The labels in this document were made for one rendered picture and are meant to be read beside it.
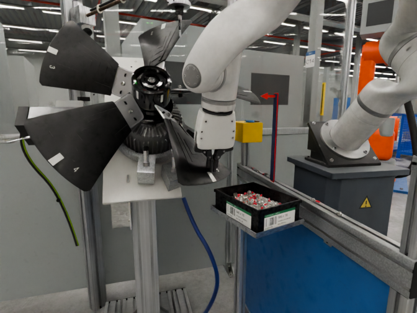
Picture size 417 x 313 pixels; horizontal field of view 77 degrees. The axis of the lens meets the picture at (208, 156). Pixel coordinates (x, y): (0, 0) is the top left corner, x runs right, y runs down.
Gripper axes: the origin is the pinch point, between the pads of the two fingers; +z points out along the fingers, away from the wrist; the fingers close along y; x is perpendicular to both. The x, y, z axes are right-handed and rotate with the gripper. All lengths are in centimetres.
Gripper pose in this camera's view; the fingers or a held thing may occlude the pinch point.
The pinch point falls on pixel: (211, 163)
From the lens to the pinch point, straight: 71.7
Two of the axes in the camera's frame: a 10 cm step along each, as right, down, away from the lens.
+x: 2.5, 4.6, -8.5
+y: -9.6, 0.5, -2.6
